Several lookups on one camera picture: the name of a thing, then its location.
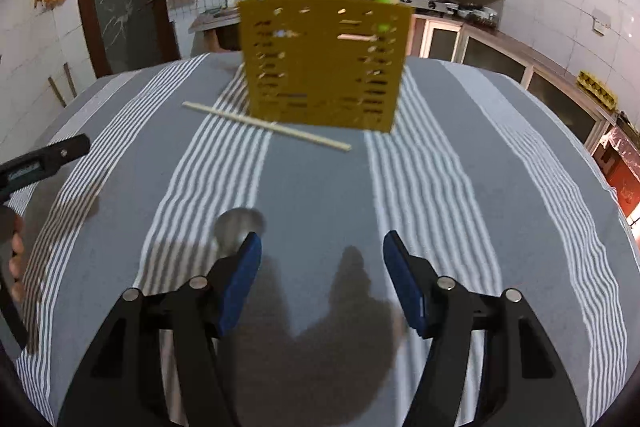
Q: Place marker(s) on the red box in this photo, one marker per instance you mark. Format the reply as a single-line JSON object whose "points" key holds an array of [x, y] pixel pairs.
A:
{"points": [[621, 178]]}

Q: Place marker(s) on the kitchen counter cabinets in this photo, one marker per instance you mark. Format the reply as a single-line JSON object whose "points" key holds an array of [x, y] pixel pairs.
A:
{"points": [[454, 41]]}

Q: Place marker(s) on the yellow perforated utensil basket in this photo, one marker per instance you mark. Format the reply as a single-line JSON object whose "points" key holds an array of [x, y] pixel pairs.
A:
{"points": [[335, 63]]}

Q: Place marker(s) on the gas stove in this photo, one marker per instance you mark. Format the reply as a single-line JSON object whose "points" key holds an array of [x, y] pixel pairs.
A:
{"points": [[427, 6]]}

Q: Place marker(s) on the grey white striped tablecloth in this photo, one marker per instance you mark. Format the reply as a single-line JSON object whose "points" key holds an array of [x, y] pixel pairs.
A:
{"points": [[477, 176]]}

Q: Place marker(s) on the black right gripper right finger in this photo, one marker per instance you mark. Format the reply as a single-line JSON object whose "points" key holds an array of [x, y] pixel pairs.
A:
{"points": [[520, 379]]}

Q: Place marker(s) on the wooden chopstick on cloth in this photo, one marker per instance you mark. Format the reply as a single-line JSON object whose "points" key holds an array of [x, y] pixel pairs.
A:
{"points": [[270, 126]]}

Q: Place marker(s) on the person left hand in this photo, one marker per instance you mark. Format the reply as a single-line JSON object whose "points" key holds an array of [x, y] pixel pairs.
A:
{"points": [[17, 261]]}

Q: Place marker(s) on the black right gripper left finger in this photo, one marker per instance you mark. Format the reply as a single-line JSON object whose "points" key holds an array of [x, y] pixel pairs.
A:
{"points": [[121, 379]]}

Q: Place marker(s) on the yellow egg tray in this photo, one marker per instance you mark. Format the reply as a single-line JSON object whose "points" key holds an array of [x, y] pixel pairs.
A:
{"points": [[599, 92]]}

